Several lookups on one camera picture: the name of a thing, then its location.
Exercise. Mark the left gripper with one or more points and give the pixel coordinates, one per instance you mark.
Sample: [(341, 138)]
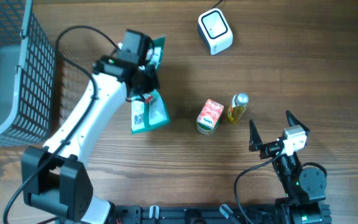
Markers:
[(154, 81)]

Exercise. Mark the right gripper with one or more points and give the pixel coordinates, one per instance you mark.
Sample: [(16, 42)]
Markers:
[(268, 149)]

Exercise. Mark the green 3M gloves packet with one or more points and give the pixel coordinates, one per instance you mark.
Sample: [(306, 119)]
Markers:
[(148, 116)]

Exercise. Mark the yellow oil bottle silver cap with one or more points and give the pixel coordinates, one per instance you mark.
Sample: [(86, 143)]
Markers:
[(237, 107)]

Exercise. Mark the red drink carton cup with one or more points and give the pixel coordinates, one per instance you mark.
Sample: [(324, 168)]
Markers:
[(208, 119)]

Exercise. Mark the red white tube packet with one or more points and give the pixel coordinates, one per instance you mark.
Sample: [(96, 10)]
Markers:
[(148, 98)]

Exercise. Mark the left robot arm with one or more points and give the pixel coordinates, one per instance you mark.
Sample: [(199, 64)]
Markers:
[(54, 177)]

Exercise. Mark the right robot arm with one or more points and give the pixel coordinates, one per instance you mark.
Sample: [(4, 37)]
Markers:
[(304, 183)]

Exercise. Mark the white barcode scanner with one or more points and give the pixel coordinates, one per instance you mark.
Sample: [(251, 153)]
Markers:
[(215, 31)]

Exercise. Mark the dark grey mesh basket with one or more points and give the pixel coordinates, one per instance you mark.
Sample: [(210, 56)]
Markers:
[(27, 75)]

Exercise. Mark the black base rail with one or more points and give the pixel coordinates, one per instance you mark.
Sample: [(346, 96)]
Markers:
[(261, 213)]

